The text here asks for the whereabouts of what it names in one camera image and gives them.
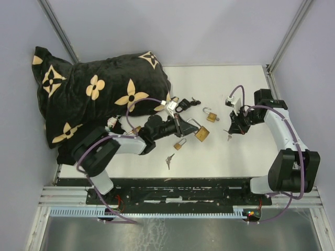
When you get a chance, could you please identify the aluminium frame post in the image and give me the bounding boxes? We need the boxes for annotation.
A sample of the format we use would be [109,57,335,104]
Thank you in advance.
[267,0,315,76]
[37,0,80,63]

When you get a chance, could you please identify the small brass padlock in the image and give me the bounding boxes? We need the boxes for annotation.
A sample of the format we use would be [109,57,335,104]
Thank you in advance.
[173,138,187,151]
[203,107,220,122]

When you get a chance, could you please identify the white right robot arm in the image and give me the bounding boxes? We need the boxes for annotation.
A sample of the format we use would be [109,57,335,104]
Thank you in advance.
[225,89,320,204]

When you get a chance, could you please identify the large brass padlock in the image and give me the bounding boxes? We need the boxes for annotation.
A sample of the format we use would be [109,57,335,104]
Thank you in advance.
[127,126,141,135]

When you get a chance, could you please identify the right aluminium frame post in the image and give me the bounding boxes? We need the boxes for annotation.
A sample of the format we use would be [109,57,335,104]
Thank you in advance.
[267,0,315,76]

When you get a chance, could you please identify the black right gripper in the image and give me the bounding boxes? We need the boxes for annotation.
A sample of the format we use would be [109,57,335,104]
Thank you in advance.
[228,106,263,135]

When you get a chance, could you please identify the left aluminium frame post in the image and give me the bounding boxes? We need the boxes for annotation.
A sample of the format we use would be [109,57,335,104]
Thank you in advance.
[37,0,80,63]

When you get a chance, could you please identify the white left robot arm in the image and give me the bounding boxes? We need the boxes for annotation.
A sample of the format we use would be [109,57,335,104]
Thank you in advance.
[71,113,200,204]

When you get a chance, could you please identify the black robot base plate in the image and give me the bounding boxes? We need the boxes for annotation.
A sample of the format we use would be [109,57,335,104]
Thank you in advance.
[103,178,272,214]

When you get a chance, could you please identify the black floral plush pillow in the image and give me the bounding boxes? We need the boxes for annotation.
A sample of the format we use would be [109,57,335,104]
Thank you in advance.
[32,47,173,148]

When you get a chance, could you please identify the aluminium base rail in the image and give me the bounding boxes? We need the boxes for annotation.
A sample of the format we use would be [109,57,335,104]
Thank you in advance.
[38,182,321,209]

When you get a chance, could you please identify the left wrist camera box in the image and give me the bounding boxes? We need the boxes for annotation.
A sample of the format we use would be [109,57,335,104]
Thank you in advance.
[161,100,177,118]

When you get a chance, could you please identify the small padlock keys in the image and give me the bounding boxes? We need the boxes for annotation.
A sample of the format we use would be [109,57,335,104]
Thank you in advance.
[165,154,174,169]

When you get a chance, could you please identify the brass padlock long shackle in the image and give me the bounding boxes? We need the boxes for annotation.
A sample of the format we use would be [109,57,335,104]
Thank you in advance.
[187,118,210,142]

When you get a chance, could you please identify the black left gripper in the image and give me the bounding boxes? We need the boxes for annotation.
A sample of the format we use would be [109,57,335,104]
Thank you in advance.
[153,113,199,141]

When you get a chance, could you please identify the black padlock keys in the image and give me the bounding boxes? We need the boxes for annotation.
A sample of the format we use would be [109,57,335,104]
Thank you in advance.
[190,97,201,106]

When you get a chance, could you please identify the light blue cable duct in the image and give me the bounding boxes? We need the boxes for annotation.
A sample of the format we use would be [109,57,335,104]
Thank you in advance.
[49,206,261,218]

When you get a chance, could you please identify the black padlock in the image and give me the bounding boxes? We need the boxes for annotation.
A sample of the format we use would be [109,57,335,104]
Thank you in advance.
[175,99,191,113]

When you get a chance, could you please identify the small brass padlock top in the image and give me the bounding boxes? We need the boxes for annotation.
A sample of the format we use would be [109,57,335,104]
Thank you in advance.
[203,107,220,122]

